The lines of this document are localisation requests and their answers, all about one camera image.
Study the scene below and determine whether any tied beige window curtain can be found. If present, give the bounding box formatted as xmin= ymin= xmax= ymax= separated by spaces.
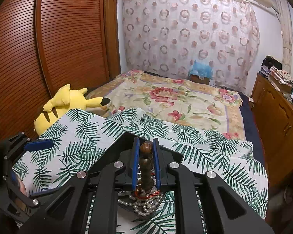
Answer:
xmin=275 ymin=0 xmax=293 ymax=73

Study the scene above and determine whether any dark blue bed sheet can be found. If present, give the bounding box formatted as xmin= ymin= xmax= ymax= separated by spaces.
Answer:
xmin=238 ymin=92 xmax=265 ymax=165

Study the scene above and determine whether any white pearl necklace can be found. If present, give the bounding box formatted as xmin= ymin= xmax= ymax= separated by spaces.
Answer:
xmin=117 ymin=190 xmax=163 ymax=217

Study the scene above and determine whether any red cord bracelet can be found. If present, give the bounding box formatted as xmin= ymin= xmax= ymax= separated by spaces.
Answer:
xmin=134 ymin=186 xmax=161 ymax=200

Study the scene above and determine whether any palm leaf print cloth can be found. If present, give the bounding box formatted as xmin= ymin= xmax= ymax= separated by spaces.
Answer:
xmin=13 ymin=108 xmax=268 ymax=218

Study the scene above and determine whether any brown louvered wardrobe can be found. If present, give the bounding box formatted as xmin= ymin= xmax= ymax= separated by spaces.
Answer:
xmin=0 ymin=0 xmax=121 ymax=140

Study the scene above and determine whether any floral bed blanket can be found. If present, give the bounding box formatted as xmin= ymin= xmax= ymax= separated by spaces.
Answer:
xmin=87 ymin=70 xmax=246 ymax=141

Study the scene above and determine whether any dark wooden bead bracelet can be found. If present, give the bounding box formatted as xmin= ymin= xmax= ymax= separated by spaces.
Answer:
xmin=138 ymin=140 xmax=155 ymax=191

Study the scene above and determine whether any wooden sideboard cabinet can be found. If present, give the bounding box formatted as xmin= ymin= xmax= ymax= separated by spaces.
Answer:
xmin=251 ymin=74 xmax=293 ymax=188

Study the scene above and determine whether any black open jewelry box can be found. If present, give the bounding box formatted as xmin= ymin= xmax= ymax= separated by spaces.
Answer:
xmin=100 ymin=132 xmax=182 ymax=221

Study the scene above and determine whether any blue plush toy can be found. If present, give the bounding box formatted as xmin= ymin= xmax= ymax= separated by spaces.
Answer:
xmin=188 ymin=60 xmax=213 ymax=79

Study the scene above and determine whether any folded clothes stack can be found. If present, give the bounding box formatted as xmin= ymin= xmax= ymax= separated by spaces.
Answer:
xmin=259 ymin=56 xmax=293 ymax=94

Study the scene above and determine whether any person's left hand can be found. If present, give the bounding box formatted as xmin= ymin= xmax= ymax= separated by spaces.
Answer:
xmin=13 ymin=175 xmax=29 ymax=208

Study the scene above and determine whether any yellow pikachu plush toy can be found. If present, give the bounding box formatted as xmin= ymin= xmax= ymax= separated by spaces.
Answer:
xmin=34 ymin=84 xmax=111 ymax=136

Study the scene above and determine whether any circle patterned sheer curtain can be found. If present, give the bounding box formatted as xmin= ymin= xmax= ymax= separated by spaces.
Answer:
xmin=122 ymin=0 xmax=260 ymax=92

